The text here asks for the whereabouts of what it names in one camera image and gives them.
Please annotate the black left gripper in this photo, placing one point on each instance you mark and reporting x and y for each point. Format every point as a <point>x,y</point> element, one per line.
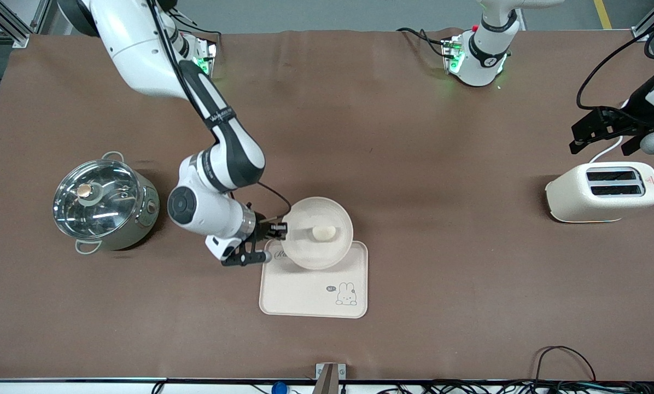
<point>621,121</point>

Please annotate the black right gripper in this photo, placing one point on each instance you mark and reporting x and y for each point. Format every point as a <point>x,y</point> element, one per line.
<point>262,226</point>

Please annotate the white round plate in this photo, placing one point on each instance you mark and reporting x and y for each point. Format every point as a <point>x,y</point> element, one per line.
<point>316,254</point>

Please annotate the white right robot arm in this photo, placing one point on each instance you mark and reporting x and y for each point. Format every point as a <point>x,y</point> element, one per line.
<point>141,54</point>

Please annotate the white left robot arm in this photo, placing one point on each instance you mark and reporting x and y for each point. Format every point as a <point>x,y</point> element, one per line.
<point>485,60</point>

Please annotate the green lit arm base box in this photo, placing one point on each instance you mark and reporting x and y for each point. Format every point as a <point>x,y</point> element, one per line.
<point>453,54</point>
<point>204,57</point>

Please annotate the pale steamed bun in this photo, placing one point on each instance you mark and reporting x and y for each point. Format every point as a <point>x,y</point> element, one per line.
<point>324,233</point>

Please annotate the white two-slot toaster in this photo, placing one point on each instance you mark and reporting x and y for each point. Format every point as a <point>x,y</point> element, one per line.
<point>573,197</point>

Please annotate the beige rabbit print tray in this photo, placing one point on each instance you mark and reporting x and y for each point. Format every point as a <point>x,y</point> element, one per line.
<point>305,295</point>

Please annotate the blue round knob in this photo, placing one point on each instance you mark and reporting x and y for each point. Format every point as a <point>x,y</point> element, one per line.
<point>279,388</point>

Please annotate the glass lid with round knob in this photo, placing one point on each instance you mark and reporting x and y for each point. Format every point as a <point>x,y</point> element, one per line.
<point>114,208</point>

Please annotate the aluminium frame profile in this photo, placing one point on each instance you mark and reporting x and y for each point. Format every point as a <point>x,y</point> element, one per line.
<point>4,22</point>
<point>652,16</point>

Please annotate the metal table edge bracket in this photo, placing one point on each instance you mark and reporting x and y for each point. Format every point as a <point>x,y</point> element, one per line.
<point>330,377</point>

